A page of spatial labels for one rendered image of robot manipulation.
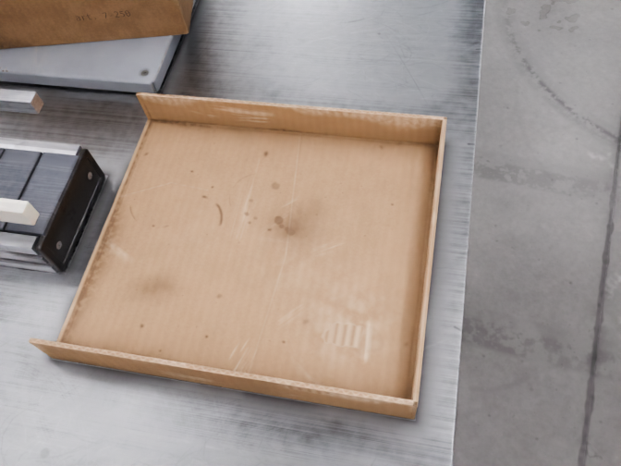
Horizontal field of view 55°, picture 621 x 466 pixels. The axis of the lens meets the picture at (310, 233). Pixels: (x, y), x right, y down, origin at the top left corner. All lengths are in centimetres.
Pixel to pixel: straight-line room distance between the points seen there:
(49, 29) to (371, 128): 37
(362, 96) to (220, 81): 15
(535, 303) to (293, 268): 99
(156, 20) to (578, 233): 115
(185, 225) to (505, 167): 118
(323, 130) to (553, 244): 102
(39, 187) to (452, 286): 37
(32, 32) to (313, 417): 51
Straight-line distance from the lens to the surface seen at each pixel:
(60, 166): 58
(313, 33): 70
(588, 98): 183
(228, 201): 56
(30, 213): 53
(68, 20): 72
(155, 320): 52
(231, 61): 68
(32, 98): 53
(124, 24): 70
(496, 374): 137
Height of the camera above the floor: 129
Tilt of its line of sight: 60 degrees down
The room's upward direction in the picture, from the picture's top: 11 degrees counter-clockwise
